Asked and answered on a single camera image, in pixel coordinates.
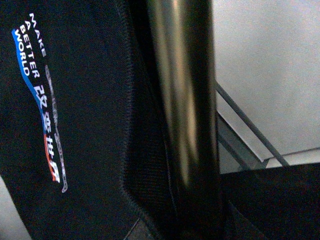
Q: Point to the camera right gripper finger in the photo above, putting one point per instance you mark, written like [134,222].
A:
[283,203]

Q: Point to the black t-shirt with logo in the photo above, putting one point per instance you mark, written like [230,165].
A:
[82,145]

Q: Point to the dark metal rack pole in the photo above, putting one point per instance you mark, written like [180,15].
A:
[183,39]

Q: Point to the grey metal rack frame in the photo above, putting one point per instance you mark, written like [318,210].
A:
[237,135]

